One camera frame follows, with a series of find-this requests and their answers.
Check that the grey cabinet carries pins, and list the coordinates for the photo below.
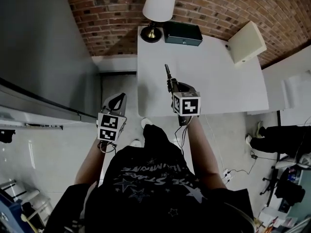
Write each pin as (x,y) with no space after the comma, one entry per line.
(43,45)

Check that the blue box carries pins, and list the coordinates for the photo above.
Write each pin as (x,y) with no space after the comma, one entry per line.
(9,215)

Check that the white shade table lamp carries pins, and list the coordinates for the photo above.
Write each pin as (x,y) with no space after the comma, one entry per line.
(159,4)

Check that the dark green drawer box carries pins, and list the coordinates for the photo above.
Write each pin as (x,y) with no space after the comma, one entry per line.
(182,34)

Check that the white power strip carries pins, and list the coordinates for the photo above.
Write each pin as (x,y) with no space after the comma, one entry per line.
(227,176)

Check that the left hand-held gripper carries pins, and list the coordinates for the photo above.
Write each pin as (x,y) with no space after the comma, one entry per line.
(108,127)

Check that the white table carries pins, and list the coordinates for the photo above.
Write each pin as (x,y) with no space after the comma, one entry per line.
(211,81)

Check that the person's left forearm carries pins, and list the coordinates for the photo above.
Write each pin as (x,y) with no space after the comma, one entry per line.
(91,164)

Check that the cream flat box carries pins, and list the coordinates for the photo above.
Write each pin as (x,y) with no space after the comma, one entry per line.
(245,42)

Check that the pile of boxes and papers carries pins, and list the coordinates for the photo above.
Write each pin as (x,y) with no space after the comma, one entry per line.
(281,218)

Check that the person's black star-print shirt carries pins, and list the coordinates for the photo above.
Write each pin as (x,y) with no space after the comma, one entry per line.
(150,198)

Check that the black office chair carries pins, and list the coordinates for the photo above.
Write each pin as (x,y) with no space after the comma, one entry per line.
(289,181)

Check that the person's white shoe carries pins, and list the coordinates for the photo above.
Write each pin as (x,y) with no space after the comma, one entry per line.
(146,122)
(135,143)

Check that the person's black trousers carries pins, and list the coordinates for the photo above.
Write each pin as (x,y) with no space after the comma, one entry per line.
(155,137)

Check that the person's right forearm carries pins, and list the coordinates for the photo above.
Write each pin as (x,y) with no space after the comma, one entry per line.
(204,149)

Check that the white counter with rail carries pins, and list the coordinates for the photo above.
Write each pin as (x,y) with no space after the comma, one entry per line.
(31,120)

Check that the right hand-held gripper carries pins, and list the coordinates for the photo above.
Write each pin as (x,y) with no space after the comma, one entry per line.
(186,105)

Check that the thin dark stick object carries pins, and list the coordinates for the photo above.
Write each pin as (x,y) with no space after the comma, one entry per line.
(167,70)

